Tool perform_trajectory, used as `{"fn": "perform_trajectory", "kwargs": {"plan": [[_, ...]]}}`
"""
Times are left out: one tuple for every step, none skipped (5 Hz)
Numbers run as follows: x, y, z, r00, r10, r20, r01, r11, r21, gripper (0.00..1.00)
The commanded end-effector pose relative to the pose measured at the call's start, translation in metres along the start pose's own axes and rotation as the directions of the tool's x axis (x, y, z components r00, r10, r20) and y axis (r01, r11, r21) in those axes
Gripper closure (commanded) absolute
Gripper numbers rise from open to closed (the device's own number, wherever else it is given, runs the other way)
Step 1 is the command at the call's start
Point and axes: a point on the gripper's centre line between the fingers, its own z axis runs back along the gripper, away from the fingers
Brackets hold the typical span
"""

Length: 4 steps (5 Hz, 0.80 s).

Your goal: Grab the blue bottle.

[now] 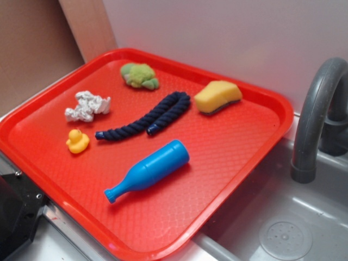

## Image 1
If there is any red plastic tray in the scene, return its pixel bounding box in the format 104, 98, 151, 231
1, 49, 293, 260

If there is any blue plastic bottle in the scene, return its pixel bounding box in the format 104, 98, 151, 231
104, 140, 190, 203

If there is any grey faucet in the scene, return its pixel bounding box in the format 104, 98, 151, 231
290, 57, 347, 184

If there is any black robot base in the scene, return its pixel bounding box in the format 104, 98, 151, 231
1, 171, 47, 260

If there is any yellow sponge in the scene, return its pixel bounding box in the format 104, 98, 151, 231
194, 80, 243, 114

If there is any crumpled white paper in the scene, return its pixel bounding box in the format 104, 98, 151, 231
64, 91, 111, 122

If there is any green plush toy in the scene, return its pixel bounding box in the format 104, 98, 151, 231
120, 63, 159, 90

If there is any yellow rubber duck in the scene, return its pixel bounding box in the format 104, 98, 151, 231
66, 129, 90, 154

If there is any dark blue rope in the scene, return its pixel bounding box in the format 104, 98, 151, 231
95, 91, 191, 141

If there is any grey plastic sink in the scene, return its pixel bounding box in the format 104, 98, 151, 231
193, 114, 347, 260

